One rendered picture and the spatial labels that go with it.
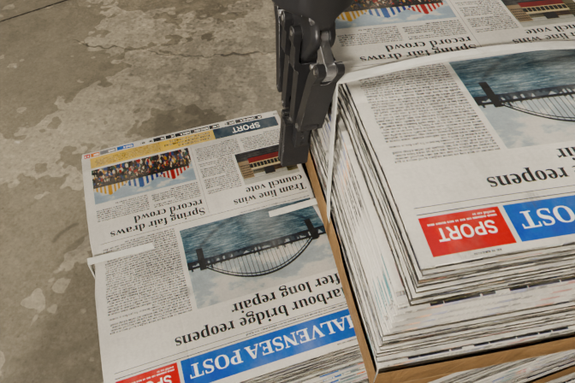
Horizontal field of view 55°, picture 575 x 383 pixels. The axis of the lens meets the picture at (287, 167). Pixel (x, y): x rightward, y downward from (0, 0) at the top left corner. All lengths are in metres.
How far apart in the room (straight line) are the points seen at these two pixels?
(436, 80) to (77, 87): 1.93
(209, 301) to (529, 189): 0.35
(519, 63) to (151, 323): 0.45
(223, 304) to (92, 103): 1.68
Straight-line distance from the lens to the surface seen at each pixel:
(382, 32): 0.56
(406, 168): 0.42
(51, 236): 1.82
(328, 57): 0.47
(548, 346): 0.61
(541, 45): 0.56
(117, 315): 0.63
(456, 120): 0.47
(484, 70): 0.54
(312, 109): 0.51
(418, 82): 0.50
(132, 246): 0.68
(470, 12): 0.61
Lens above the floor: 1.37
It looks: 47 degrees down
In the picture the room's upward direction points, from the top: straight up
